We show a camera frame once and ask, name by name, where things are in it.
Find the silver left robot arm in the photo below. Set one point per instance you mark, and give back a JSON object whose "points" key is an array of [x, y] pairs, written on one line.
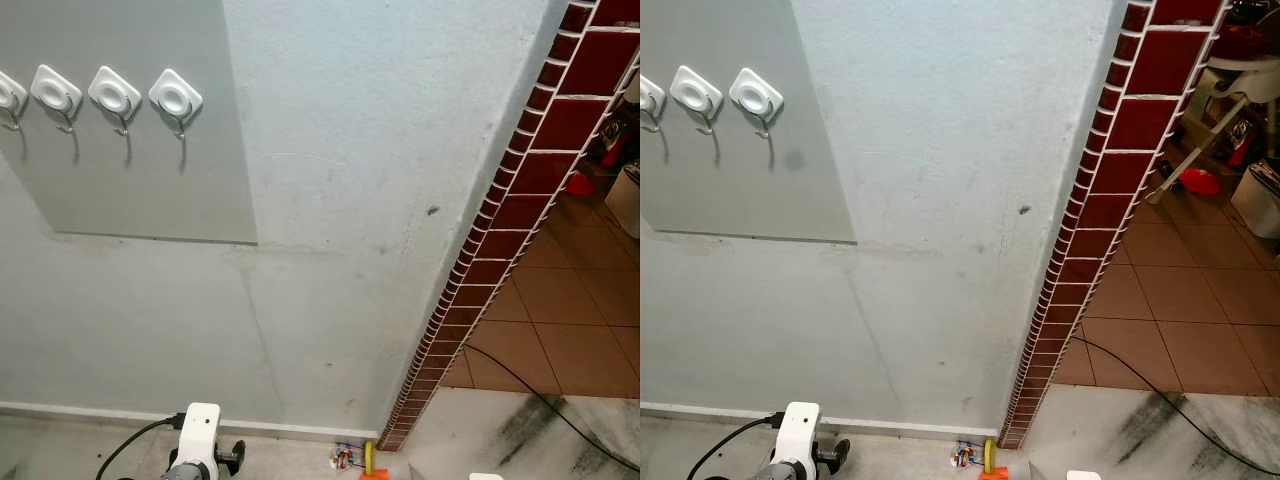
{"points": [[183, 472], [785, 472]]}

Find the yellow and orange plastic toy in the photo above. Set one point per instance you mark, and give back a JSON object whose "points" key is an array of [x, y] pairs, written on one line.
{"points": [[370, 462], [991, 460]]}

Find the white bin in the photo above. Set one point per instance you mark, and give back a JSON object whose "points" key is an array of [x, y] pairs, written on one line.
{"points": [[624, 200], [1259, 200]]}

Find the dark red tiled pillar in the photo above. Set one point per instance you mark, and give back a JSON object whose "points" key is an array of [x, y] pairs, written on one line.
{"points": [[1110, 210]]}

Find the red plastic item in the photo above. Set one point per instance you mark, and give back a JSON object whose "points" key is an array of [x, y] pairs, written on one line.
{"points": [[579, 184], [1199, 182]]}

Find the white high chair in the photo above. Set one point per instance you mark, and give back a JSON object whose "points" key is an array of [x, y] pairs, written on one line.
{"points": [[1240, 80]]}

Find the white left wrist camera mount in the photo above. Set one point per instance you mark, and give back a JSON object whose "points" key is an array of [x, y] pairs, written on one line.
{"points": [[200, 432], [801, 432]]}

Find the grey wall panel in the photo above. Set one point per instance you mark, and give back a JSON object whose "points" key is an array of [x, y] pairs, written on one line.
{"points": [[740, 190], [150, 180]]}

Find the white square wall hook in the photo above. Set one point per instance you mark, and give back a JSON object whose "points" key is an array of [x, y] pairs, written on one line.
{"points": [[648, 96], [695, 92], [175, 95], [755, 94], [6, 97], [55, 90], [114, 92]]}

